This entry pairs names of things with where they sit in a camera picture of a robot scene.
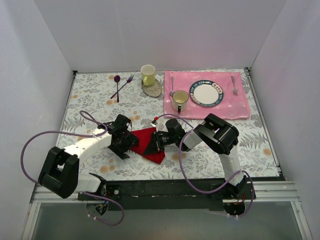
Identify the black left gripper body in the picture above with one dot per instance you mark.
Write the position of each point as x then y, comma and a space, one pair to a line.
124, 144

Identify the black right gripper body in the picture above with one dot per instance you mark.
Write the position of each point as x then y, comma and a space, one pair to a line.
157, 141

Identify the red cloth napkin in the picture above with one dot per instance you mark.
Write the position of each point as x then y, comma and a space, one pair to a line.
145, 136

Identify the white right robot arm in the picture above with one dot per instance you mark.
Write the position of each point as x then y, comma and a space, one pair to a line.
219, 135

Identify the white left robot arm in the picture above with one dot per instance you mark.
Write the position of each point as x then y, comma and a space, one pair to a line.
60, 172

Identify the cream enamel mug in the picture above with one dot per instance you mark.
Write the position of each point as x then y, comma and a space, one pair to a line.
179, 101

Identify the silver spoon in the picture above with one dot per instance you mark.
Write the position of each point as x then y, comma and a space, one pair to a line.
172, 86

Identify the speckled round coaster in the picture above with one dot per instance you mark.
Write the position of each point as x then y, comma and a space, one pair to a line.
154, 90

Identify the white plate blue rim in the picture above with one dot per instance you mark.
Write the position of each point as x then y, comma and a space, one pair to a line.
206, 93

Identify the purple spoon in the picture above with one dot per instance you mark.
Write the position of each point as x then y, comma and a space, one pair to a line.
117, 80

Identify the purple fork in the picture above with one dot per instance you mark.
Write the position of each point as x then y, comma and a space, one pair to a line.
128, 81

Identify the yellow ceramic mug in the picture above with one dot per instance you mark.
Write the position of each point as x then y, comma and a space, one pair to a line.
148, 73

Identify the pink placemat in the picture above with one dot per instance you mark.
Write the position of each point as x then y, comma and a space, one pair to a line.
231, 108

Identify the silver fork on placemat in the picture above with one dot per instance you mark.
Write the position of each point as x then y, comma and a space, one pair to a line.
235, 92

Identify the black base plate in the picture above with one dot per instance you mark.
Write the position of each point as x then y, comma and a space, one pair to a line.
164, 194

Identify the aluminium frame rail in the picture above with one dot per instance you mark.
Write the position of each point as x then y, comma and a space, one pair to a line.
275, 214

